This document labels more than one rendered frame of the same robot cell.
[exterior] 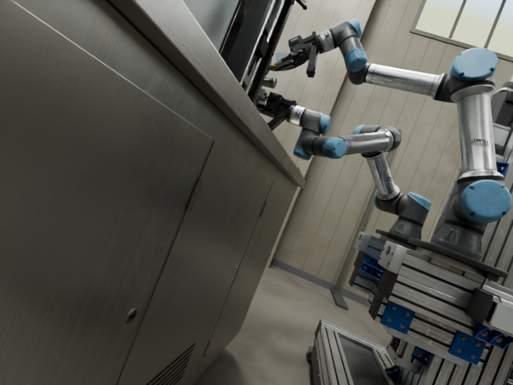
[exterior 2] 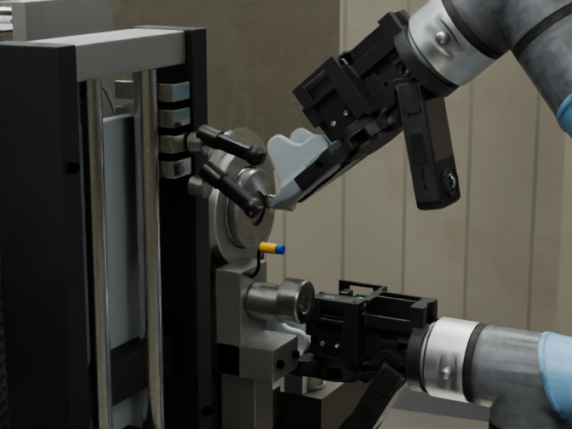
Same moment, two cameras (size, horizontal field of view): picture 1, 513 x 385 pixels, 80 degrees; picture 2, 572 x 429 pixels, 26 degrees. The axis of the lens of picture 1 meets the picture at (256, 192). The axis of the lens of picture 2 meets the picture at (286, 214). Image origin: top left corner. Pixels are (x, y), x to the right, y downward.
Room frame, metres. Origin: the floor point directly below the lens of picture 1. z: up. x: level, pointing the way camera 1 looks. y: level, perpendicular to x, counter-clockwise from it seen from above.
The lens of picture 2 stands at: (0.13, -0.12, 1.50)
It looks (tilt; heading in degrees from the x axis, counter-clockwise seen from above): 13 degrees down; 12
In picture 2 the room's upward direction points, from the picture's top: straight up
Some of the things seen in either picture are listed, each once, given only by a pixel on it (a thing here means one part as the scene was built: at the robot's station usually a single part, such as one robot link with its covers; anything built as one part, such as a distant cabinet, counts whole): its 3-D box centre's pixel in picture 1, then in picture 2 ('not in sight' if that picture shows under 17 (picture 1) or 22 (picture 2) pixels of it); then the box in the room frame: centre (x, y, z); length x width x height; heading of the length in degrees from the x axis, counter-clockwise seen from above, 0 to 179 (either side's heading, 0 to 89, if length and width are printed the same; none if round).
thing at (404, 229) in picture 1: (407, 229); not in sight; (1.52, -0.77, 0.87); 0.15 x 0.15 x 0.10
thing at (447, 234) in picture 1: (458, 239); not in sight; (1.03, -0.70, 0.87); 0.15 x 0.15 x 0.10
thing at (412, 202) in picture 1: (414, 207); not in sight; (1.53, -0.77, 0.98); 0.13 x 0.12 x 0.14; 35
